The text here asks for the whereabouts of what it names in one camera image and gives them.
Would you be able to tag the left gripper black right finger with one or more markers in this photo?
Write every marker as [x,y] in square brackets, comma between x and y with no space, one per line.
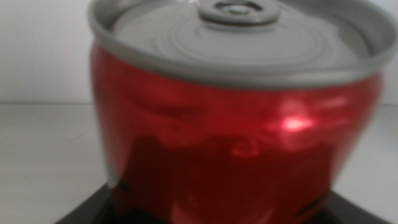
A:
[345,214]

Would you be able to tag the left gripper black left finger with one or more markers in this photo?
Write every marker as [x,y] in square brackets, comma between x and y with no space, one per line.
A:
[93,211]

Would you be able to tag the red soda can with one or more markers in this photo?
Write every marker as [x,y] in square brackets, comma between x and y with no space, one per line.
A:
[236,133]

